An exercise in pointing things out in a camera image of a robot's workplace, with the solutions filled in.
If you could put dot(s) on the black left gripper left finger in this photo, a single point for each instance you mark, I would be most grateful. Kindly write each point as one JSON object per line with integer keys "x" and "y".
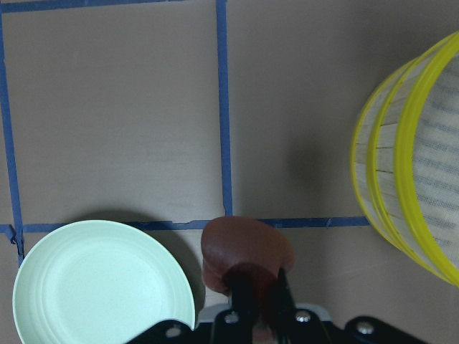
{"x": 242, "y": 299}

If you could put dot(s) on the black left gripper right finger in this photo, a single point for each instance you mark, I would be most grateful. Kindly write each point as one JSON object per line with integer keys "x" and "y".
{"x": 284, "y": 299}

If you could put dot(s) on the brown bun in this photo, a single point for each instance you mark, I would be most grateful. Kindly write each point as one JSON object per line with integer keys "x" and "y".
{"x": 235, "y": 247}

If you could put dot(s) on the yellow bamboo steamer layer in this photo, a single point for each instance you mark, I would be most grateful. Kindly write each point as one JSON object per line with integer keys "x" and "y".
{"x": 411, "y": 162}
{"x": 359, "y": 163}

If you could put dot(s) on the light green plate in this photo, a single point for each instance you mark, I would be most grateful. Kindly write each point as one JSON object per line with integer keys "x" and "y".
{"x": 98, "y": 282}

